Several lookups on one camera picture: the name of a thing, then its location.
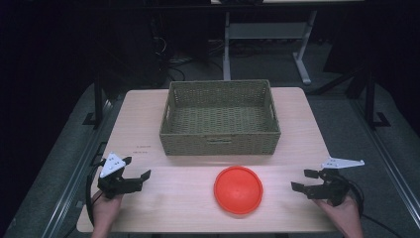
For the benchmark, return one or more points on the person's left hand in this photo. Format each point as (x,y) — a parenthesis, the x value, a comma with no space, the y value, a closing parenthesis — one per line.
(106,210)

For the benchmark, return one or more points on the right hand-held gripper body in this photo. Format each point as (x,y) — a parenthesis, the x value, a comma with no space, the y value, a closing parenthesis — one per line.
(330,190)

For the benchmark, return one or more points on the black metal stand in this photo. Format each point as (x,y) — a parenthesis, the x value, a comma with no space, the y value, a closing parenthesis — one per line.
(370,99)
(98,99)

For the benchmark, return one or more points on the round orange plastic disc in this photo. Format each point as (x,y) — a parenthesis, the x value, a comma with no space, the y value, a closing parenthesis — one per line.
(238,190)

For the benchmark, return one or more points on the person's right hand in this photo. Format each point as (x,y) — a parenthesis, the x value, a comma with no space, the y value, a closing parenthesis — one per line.
(345,214)

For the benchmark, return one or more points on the green woven basket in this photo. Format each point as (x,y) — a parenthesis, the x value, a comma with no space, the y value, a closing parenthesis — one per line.
(219,119)

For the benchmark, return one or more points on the grey metal rail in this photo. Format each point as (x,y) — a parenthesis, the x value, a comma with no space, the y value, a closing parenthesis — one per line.
(386,158)
(76,172)

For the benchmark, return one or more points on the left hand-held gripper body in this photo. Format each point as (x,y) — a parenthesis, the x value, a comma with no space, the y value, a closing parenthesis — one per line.
(114,185)

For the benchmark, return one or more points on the white metal desk frame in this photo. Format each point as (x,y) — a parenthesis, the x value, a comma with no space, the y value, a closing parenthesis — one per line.
(265,31)

